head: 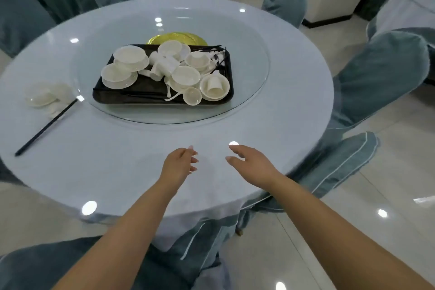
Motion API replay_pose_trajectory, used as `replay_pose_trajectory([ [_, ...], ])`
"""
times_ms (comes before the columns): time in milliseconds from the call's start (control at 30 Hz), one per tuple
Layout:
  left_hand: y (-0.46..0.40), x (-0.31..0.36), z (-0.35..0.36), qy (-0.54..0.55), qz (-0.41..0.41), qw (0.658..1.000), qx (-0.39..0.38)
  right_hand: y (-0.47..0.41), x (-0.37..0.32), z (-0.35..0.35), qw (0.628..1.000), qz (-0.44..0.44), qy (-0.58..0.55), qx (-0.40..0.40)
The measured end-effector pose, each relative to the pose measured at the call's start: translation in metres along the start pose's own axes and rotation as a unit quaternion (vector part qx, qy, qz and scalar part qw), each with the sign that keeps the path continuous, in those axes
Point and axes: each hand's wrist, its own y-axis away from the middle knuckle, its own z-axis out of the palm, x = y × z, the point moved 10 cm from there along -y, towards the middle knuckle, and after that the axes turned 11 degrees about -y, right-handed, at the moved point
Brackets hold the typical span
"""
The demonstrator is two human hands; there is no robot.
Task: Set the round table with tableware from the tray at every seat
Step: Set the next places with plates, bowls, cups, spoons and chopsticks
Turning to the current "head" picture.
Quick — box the gold turntable base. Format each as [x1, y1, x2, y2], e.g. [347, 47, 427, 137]
[146, 32, 208, 46]

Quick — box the glass lazy susan turntable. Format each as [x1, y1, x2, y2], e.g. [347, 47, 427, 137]
[69, 6, 271, 126]

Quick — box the person's right hand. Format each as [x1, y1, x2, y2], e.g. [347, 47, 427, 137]
[225, 145, 283, 190]

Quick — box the person's left forearm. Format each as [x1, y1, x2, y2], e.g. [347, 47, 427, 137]
[53, 179, 179, 290]

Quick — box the person's right forearm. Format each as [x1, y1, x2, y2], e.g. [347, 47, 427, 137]
[266, 176, 432, 290]

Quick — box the black tray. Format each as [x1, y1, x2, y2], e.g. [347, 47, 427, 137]
[92, 44, 235, 105]

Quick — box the white round table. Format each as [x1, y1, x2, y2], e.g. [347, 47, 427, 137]
[0, 0, 335, 253]

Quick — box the person's left hand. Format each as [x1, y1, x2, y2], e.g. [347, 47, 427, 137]
[158, 145, 199, 192]

